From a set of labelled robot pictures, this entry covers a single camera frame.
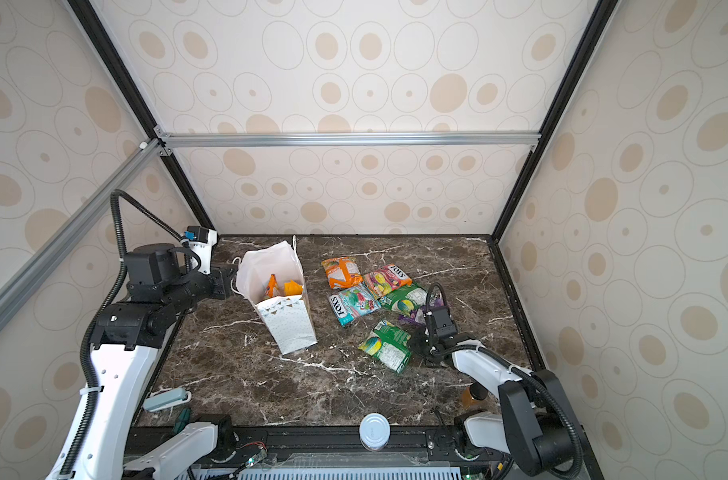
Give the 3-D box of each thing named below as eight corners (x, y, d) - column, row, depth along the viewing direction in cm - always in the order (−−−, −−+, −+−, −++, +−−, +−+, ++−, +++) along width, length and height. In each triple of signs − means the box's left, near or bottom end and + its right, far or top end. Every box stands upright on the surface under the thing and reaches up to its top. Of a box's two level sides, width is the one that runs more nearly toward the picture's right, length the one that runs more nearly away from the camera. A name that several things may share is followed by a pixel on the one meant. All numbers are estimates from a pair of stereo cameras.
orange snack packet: (333, 295, 105) (332, 288, 102) (323, 267, 113) (321, 260, 110) (364, 285, 107) (364, 279, 104) (352, 258, 116) (352, 251, 112)
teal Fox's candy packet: (341, 328, 96) (340, 323, 93) (326, 302, 102) (325, 297, 99) (379, 309, 100) (379, 303, 98) (362, 285, 107) (362, 279, 104)
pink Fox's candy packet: (377, 302, 102) (377, 295, 99) (363, 281, 108) (363, 274, 105) (410, 287, 106) (411, 280, 103) (395, 267, 112) (396, 260, 109)
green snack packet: (400, 323, 97) (401, 316, 93) (381, 303, 102) (381, 296, 98) (428, 302, 102) (431, 295, 98) (409, 284, 107) (410, 277, 103)
